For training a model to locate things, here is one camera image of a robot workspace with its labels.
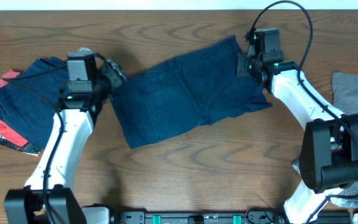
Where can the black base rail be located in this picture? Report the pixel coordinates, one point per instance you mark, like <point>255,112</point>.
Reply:
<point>253,215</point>

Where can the navy blue shorts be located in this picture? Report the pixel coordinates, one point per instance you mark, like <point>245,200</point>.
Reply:
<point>190,90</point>

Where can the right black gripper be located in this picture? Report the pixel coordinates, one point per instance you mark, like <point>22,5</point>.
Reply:
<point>247,60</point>

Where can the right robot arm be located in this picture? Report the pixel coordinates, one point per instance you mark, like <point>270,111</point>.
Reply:
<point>328,161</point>

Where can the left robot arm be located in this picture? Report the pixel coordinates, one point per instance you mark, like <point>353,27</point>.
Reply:
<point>47,196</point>

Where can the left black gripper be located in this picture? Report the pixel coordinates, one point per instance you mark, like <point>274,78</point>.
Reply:
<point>114,76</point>

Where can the folded navy shorts on stack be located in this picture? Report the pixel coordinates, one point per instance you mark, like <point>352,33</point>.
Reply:
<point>26,113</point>

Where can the folded black printed garment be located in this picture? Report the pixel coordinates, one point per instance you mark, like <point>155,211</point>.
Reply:
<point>28,148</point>

